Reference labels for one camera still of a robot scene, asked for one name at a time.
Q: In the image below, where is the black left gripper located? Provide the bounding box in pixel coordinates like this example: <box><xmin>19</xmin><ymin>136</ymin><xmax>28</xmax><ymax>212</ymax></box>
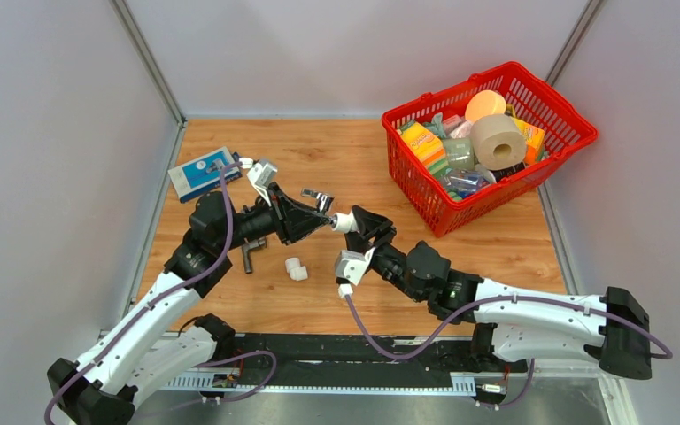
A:
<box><xmin>219</xmin><ymin>182</ymin><xmax>331</xmax><ymax>253</ymax></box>

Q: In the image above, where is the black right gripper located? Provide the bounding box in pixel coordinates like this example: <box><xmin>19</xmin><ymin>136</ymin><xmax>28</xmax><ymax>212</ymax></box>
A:
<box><xmin>343</xmin><ymin>210</ymin><xmax>423</xmax><ymax>305</ymax></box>

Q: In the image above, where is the white PVC elbow fitting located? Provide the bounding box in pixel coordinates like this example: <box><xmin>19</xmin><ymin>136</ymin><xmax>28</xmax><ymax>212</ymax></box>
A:
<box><xmin>330</xmin><ymin>212</ymin><xmax>359</xmax><ymax>234</ymax></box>

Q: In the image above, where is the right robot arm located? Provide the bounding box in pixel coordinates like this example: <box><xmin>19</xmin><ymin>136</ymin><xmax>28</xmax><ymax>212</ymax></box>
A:
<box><xmin>330</xmin><ymin>205</ymin><xmax>653</xmax><ymax>380</ymax></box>

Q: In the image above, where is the white PVC elbow on table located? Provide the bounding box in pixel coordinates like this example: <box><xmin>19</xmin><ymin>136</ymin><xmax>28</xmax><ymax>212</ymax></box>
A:
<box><xmin>284</xmin><ymin>257</ymin><xmax>308</xmax><ymax>282</ymax></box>

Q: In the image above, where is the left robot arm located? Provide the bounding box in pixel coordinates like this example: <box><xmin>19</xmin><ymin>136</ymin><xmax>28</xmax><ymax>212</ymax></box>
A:
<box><xmin>43</xmin><ymin>182</ymin><xmax>333</xmax><ymax>424</ymax></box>

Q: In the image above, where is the yellow green sponge pack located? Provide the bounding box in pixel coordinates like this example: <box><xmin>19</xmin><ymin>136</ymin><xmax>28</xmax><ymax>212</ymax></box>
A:
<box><xmin>398</xmin><ymin>120</ymin><xmax>449</xmax><ymax>175</ymax></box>

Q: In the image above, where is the blue Harry's razor box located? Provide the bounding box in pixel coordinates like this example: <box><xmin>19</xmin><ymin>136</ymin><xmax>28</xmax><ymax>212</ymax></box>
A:
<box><xmin>167</xmin><ymin>147</ymin><xmax>240</xmax><ymax>204</ymax></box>

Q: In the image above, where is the brown toilet paper roll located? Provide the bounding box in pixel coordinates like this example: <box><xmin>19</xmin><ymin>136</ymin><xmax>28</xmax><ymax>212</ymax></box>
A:
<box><xmin>469</xmin><ymin>114</ymin><xmax>526</xmax><ymax>170</ymax></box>

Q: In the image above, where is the orange round sponge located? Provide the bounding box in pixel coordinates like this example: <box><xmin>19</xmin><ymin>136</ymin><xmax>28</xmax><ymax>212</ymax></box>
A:
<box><xmin>464</xmin><ymin>89</ymin><xmax>506</xmax><ymax>123</ymax></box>

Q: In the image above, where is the orange yellow box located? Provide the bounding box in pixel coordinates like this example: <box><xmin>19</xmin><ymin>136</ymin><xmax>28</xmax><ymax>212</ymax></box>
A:
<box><xmin>512</xmin><ymin>117</ymin><xmax>546</xmax><ymax>166</ymax></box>

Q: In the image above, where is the red plastic basket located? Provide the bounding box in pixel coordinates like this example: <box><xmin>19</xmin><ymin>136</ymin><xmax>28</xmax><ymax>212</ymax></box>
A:
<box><xmin>381</xmin><ymin>60</ymin><xmax>599</xmax><ymax>234</ymax></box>

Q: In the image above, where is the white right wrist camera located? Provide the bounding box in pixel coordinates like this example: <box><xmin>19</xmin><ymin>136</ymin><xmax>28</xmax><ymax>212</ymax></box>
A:
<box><xmin>334</xmin><ymin>248</ymin><xmax>376</xmax><ymax>298</ymax></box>

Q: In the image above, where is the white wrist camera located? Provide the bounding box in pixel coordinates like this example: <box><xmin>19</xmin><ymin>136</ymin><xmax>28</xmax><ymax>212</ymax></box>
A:
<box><xmin>238</xmin><ymin>157</ymin><xmax>278</xmax><ymax>205</ymax></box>
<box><xmin>334</xmin><ymin>248</ymin><xmax>376</xmax><ymax>298</ymax></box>

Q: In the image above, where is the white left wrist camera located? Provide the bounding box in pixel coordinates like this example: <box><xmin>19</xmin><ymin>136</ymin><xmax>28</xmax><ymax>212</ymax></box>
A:
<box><xmin>238</xmin><ymin>157</ymin><xmax>278</xmax><ymax>205</ymax></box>

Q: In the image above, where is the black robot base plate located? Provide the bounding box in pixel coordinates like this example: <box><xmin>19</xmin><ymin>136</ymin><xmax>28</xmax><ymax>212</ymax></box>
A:
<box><xmin>213</xmin><ymin>333</ymin><xmax>528</xmax><ymax>389</ymax></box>

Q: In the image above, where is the aluminium frame rail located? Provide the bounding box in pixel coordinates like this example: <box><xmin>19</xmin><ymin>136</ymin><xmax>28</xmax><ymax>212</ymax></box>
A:
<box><xmin>70</xmin><ymin>329</ymin><xmax>640</xmax><ymax>425</ymax></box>

